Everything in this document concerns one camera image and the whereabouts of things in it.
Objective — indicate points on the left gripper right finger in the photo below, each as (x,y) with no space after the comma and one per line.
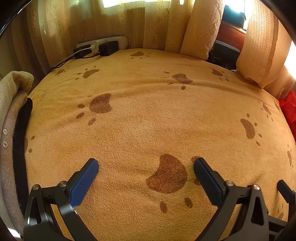
(252,220)

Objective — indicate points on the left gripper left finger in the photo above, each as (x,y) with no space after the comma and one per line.
(40,222)

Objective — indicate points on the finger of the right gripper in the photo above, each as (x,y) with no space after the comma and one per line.
(285,191)

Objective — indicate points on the red knit sweater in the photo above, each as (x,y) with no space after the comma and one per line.
(288,107)

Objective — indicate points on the beige folded garment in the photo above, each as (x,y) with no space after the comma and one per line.
(14,93)

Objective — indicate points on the yellow paw print blanket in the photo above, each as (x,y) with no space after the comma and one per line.
(145,115)

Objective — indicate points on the ribbed peach curtain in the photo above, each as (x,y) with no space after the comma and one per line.
(265,49)

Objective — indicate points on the black speaker box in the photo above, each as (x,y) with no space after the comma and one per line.
(223,55)

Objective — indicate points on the black power adapter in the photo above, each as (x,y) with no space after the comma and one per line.
(108,48)

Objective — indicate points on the beige patterned curtain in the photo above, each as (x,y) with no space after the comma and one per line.
(46,32)

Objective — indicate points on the teal box on sill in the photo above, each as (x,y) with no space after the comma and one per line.
(233,17)

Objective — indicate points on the white power strip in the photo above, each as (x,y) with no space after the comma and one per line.
(123,43)

